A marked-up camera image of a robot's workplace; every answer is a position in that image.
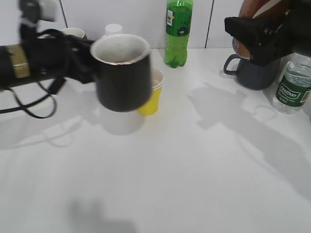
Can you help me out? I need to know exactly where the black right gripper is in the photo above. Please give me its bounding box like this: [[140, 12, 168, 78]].
[[224, 0, 311, 66]]

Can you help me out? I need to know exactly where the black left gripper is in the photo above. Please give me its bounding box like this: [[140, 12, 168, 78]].
[[25, 29, 97, 84]]

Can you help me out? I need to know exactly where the brown Nescafe coffee bottle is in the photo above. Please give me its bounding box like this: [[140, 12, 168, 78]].
[[232, 0, 290, 60]]

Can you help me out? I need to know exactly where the black ceramic mug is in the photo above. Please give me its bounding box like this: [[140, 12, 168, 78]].
[[90, 34, 152, 112]]

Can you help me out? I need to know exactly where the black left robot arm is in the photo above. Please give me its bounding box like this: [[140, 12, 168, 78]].
[[0, 29, 97, 90]]

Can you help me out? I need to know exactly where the yellow paper cup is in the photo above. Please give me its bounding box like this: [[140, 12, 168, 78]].
[[137, 68, 164, 116]]

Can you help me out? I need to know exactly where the maroon ceramic mug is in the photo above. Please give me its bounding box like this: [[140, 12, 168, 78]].
[[60, 28, 87, 39]]

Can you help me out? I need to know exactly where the dark grey ceramic mug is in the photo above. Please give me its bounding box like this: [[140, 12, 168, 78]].
[[223, 54, 281, 90]]

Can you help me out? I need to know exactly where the white plastic milk bottle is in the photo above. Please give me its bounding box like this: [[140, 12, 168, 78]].
[[104, 24, 123, 36]]

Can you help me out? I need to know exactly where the clear water bottle green label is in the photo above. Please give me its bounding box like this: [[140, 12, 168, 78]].
[[272, 54, 311, 115]]

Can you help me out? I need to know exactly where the green soda bottle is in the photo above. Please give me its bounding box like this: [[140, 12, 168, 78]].
[[165, 0, 193, 68]]

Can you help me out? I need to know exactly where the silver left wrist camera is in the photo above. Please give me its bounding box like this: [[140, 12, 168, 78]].
[[18, 0, 57, 23]]

